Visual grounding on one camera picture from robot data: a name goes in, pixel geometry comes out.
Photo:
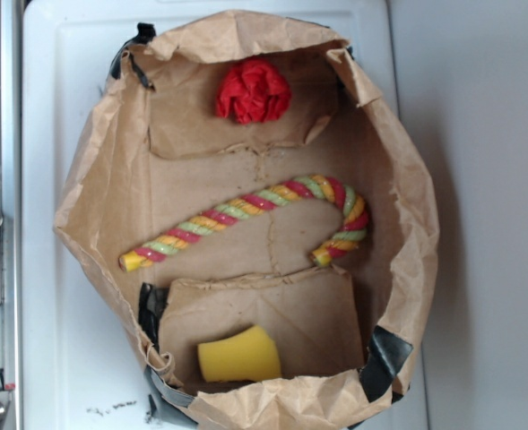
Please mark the yellow green sponge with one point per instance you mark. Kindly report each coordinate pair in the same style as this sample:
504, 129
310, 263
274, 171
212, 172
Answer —
251, 355

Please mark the striped candy cane toy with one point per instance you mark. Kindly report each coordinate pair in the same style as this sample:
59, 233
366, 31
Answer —
350, 204

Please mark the red crumpled tissue paper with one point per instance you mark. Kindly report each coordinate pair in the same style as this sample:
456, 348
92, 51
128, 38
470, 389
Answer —
253, 91

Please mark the brown paper bag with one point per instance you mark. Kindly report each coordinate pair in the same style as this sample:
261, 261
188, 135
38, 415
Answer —
153, 154

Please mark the aluminium frame rail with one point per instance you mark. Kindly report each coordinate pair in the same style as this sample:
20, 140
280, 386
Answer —
10, 205

